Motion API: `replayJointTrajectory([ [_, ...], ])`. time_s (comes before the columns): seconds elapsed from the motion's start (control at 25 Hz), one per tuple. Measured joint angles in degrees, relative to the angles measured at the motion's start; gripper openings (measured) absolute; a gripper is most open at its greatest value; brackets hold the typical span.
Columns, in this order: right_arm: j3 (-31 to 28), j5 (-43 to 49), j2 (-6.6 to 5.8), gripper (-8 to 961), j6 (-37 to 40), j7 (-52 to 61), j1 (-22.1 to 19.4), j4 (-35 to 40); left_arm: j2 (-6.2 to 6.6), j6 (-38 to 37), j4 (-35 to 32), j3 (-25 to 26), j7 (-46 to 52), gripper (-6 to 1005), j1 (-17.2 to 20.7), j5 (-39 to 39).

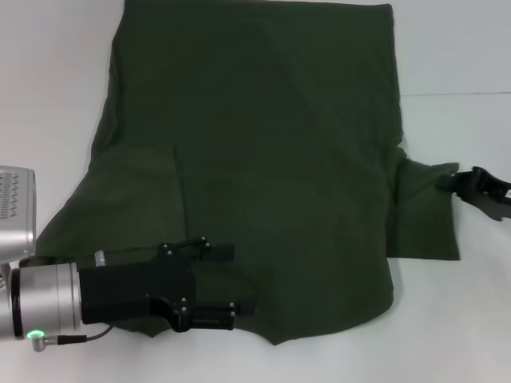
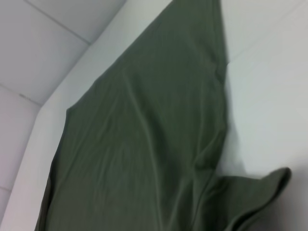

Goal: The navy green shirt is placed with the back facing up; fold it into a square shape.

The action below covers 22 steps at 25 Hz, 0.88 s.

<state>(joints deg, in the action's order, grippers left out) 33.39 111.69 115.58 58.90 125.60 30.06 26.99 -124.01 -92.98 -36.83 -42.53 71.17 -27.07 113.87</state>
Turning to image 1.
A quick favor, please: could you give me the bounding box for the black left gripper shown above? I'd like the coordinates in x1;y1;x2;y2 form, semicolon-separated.
78;236;259;334

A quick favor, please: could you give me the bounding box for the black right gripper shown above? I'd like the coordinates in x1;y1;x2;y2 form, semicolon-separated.
434;166;511;222

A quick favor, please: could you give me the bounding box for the dark green shirt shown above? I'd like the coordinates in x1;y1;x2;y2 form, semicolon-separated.
26;0;462;346

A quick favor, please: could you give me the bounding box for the left arm cable with plug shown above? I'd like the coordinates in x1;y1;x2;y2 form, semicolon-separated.
31;322;115;353

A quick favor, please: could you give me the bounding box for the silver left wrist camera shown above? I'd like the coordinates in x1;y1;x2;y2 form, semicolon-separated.
0;167;38;267

